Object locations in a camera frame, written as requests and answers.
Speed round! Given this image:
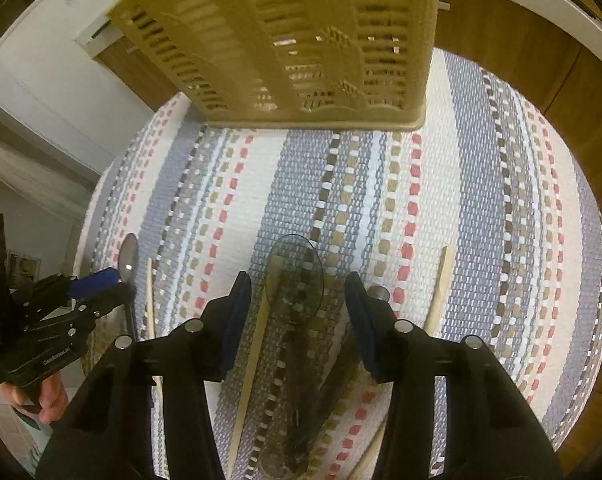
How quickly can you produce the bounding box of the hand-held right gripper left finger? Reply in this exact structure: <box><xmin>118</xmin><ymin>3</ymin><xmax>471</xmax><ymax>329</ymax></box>
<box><xmin>36</xmin><ymin>271</ymin><xmax>254</xmax><ymax>480</ymax></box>

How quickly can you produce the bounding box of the clear grey plastic spoon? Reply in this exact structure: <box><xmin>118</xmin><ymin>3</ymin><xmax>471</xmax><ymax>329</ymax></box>
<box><xmin>258</xmin><ymin>234</ymin><xmax>326</xmax><ymax>478</ymax></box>

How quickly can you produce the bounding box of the person's left hand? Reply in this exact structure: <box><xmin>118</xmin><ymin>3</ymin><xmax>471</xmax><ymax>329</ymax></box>
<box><xmin>1</xmin><ymin>374</ymin><xmax>70</xmax><ymax>424</ymax></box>

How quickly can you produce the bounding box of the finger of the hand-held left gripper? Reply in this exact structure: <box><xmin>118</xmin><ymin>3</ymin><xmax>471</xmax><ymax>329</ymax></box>
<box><xmin>73</xmin><ymin>286</ymin><xmax>136</xmax><ymax>321</ymax></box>
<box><xmin>71</xmin><ymin>267</ymin><xmax>122</xmax><ymax>300</ymax></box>

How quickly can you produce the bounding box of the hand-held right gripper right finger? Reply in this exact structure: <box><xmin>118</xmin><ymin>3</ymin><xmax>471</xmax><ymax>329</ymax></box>
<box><xmin>344</xmin><ymin>271</ymin><xmax>564</xmax><ymax>480</ymax></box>

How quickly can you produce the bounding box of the striped woven mat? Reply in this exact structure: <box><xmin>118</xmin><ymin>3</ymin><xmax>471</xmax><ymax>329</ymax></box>
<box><xmin>73</xmin><ymin>47</ymin><xmax>602</xmax><ymax>480</ymax></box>

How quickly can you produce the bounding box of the tan plastic utensil basket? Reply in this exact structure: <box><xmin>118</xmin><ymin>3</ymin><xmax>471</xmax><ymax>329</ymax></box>
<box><xmin>106</xmin><ymin>0</ymin><xmax>442</xmax><ymax>133</ymax></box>

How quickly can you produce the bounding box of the dark translucent plastic utensil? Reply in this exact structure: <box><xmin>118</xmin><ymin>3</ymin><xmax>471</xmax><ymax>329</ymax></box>
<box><xmin>301</xmin><ymin>327</ymin><xmax>366</xmax><ymax>441</ymax></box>

